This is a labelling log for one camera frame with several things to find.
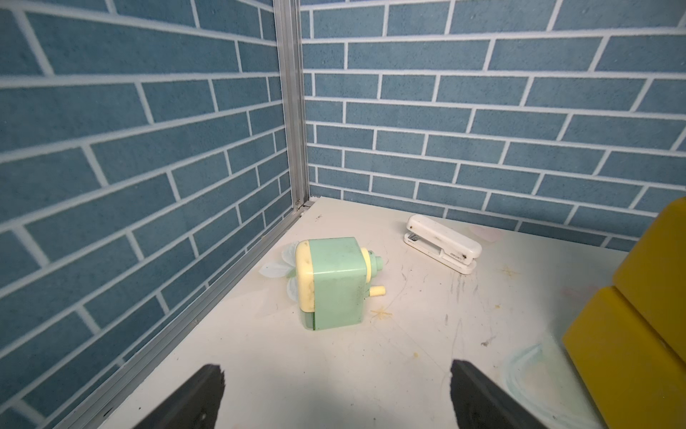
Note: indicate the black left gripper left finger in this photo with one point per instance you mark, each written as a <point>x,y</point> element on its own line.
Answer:
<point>195,404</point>

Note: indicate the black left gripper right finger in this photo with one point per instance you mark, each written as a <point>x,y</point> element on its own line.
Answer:
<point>480,404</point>

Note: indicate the yellow plastic drawer cabinet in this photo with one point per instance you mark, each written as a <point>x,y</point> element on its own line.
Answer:
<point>628,343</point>

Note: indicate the white stapler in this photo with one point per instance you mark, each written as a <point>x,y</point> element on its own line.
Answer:
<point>442,244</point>

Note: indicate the green manual pencil sharpener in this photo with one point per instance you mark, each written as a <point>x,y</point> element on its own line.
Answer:
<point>329,279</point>

